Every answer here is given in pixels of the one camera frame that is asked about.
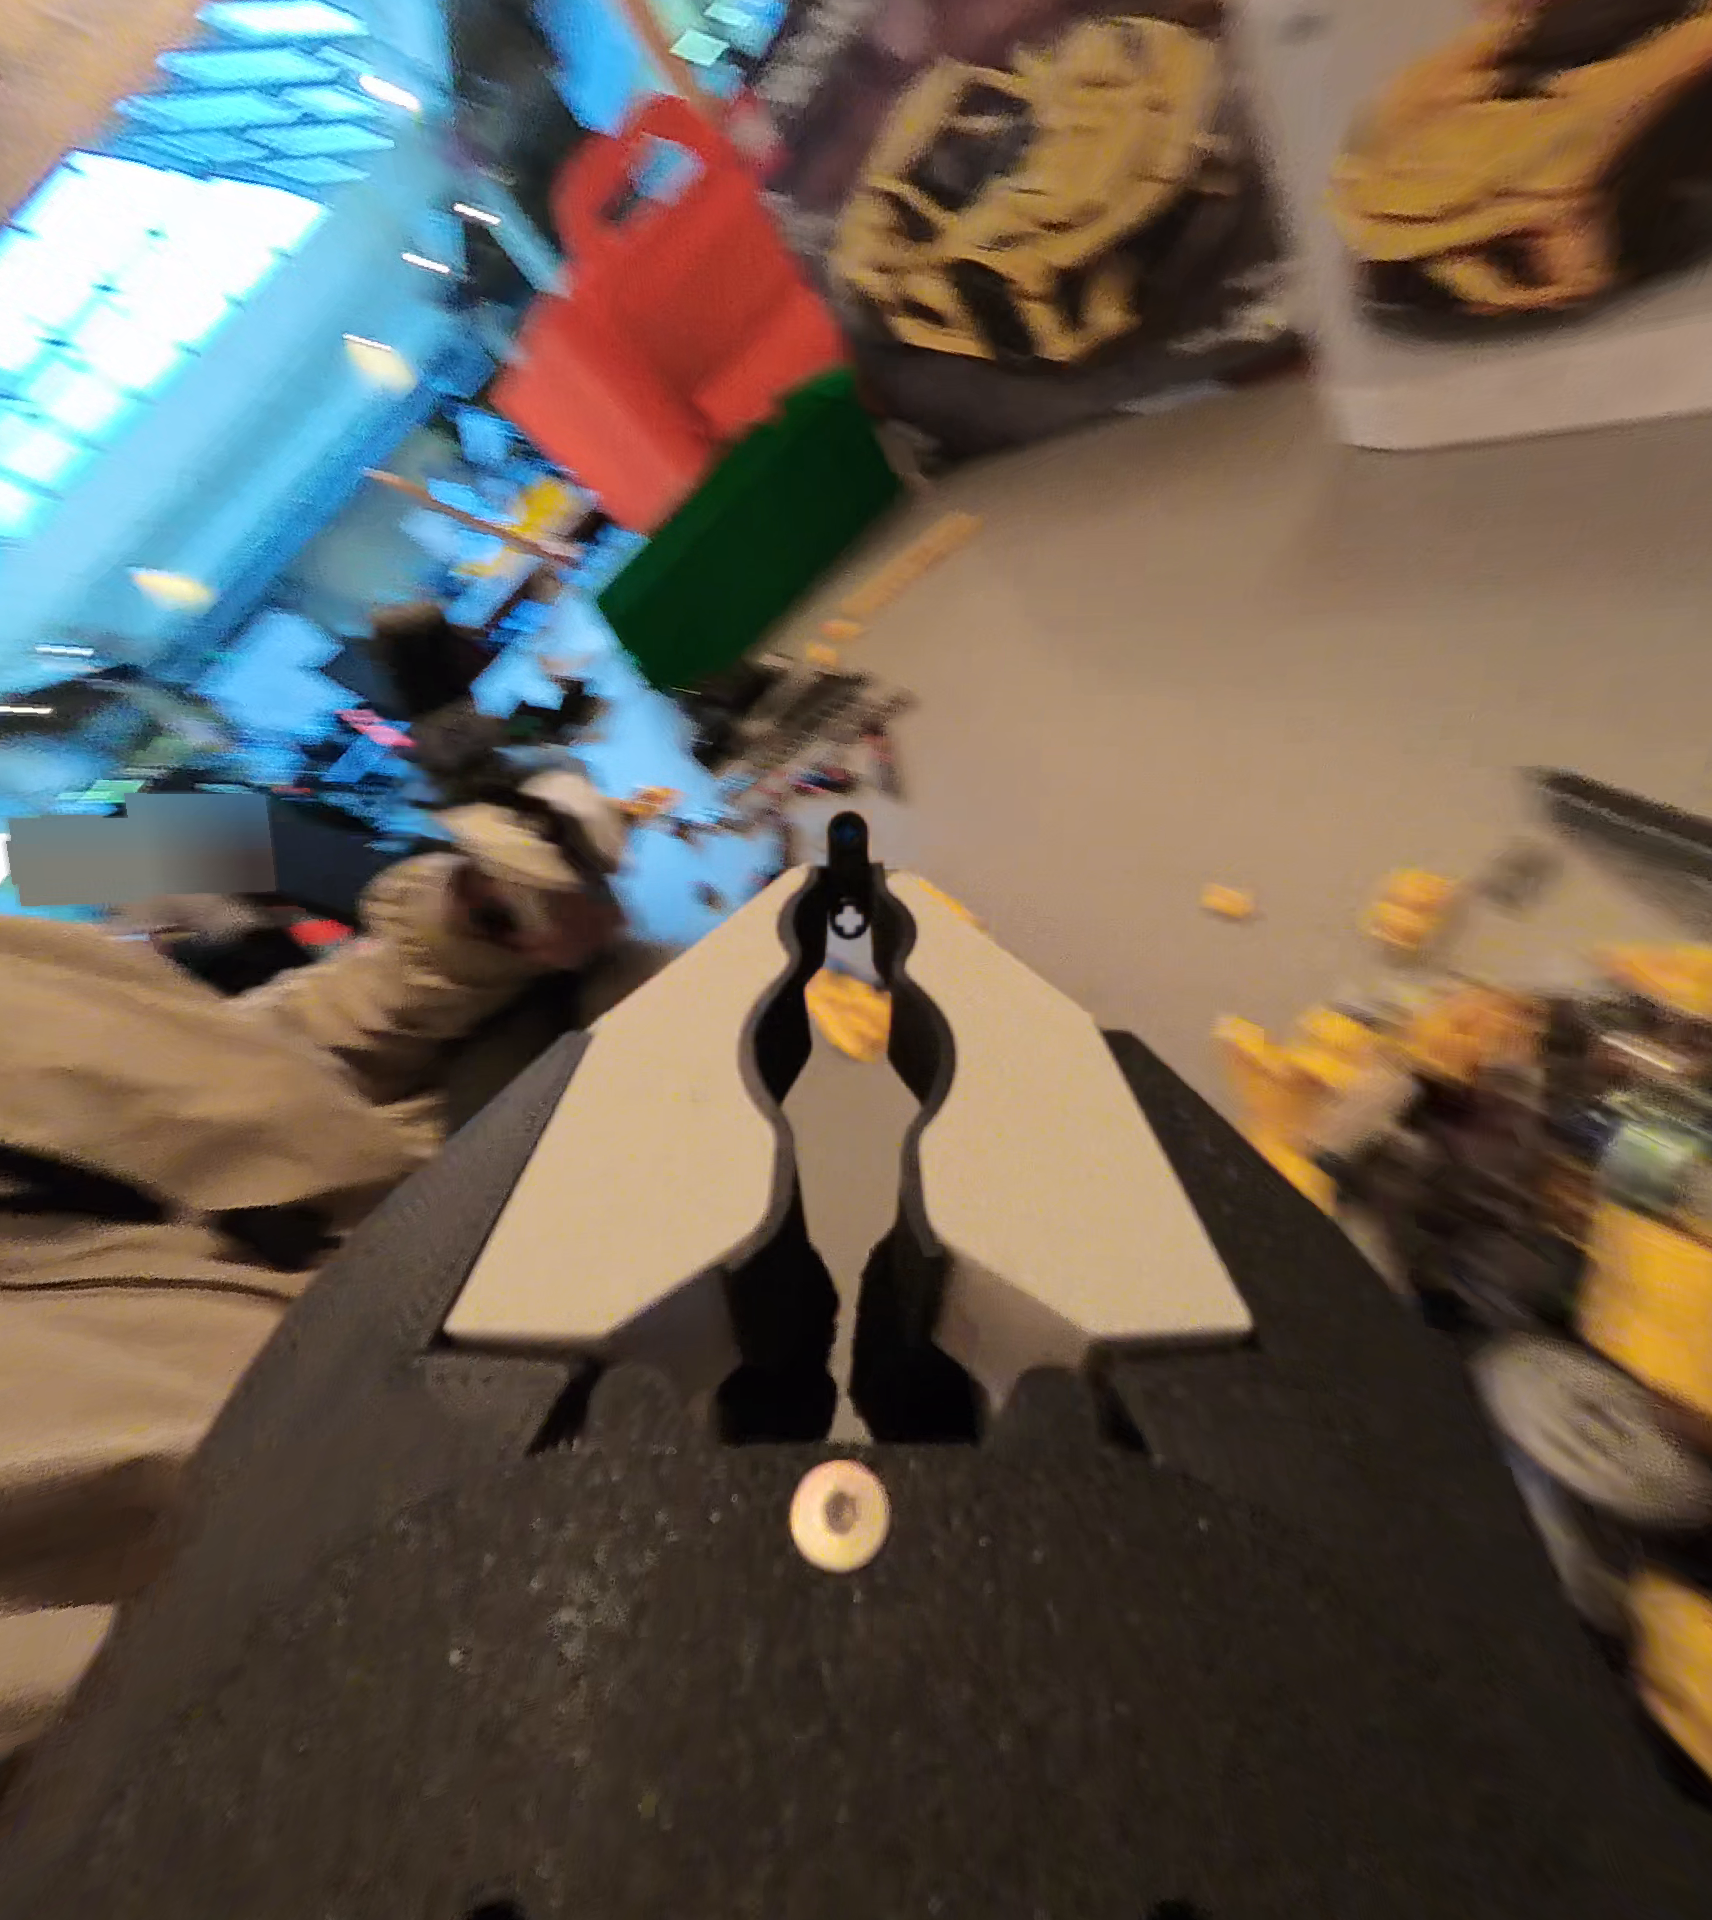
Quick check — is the pile of yellow black bricks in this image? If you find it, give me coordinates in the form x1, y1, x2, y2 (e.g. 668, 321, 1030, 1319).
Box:
1216, 772, 1712, 1920

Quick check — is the person's left hand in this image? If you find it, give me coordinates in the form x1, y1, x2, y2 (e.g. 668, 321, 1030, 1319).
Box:
451, 862, 610, 970

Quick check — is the instruction booklet car picture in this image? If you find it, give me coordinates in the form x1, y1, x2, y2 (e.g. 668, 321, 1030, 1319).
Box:
1231, 0, 1712, 451

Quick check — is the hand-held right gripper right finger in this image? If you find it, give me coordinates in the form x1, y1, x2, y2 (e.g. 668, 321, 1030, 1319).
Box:
853, 869, 1257, 1445

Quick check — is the black lanyard strap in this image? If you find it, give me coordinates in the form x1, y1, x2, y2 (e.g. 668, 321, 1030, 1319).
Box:
0, 1110, 334, 1270

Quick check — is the grey desk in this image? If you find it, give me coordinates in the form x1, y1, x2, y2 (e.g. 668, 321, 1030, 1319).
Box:
616, 283, 1712, 1920

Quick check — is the green plastic bin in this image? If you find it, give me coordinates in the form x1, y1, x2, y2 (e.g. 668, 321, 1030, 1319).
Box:
599, 366, 904, 691

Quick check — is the small black blue pin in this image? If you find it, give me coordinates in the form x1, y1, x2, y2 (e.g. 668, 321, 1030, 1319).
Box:
823, 809, 876, 944

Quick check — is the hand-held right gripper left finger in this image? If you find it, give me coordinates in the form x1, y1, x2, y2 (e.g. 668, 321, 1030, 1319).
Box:
443, 866, 845, 1445

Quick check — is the dark toy car box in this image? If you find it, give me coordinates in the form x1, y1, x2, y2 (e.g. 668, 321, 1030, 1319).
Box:
758, 0, 1317, 460

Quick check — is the person's left forearm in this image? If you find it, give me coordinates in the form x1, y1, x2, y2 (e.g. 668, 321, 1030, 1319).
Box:
232, 854, 499, 1097

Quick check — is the long yellow beam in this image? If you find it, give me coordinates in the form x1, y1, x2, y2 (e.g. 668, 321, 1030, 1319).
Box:
833, 510, 987, 624

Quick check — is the red plastic bin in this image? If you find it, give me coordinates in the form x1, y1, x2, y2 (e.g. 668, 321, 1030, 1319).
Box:
488, 96, 851, 533

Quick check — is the skylight window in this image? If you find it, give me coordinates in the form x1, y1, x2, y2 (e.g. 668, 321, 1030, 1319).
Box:
0, 0, 425, 541

